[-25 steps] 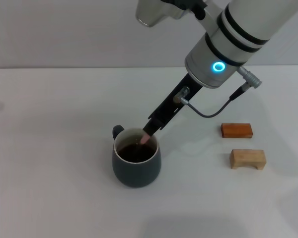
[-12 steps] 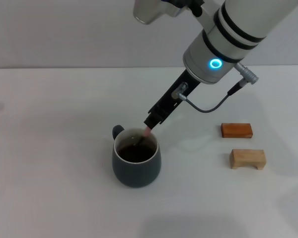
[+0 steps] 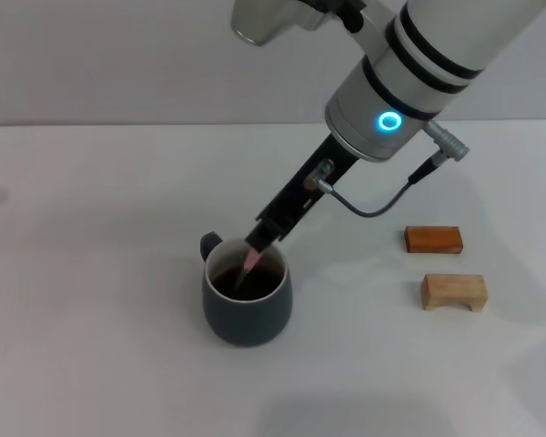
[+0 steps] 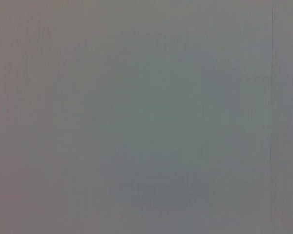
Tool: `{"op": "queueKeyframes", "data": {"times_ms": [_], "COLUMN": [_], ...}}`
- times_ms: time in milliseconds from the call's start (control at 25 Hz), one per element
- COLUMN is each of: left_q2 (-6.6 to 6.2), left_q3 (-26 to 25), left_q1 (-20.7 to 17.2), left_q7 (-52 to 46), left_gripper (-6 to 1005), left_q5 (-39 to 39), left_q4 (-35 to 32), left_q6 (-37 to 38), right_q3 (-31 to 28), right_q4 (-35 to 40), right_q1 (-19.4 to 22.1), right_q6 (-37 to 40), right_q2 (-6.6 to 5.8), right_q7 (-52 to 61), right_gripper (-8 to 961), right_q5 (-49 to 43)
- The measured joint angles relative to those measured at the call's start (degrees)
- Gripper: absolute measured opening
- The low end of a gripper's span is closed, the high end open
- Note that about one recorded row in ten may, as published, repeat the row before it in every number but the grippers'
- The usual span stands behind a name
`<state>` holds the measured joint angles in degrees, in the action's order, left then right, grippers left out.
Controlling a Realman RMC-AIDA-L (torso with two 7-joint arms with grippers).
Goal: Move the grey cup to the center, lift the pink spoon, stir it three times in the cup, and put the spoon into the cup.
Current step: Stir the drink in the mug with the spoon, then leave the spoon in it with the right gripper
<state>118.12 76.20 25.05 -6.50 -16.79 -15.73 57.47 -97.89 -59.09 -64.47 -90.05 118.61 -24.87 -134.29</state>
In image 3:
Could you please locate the dark grey ceramic cup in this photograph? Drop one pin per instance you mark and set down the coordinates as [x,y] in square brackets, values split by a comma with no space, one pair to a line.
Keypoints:
[245,323]

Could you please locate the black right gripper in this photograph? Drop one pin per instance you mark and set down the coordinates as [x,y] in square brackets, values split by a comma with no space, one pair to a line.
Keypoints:
[305,191]

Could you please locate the dark brown coffee liquid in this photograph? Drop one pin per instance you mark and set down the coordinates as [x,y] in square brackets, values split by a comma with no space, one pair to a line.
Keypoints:
[264,284]

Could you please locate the light wooden arch block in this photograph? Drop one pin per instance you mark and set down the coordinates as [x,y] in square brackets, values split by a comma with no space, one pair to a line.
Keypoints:
[450,289]

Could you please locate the dark orange wooden block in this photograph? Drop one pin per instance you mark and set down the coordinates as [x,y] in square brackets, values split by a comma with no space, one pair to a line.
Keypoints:
[432,240]

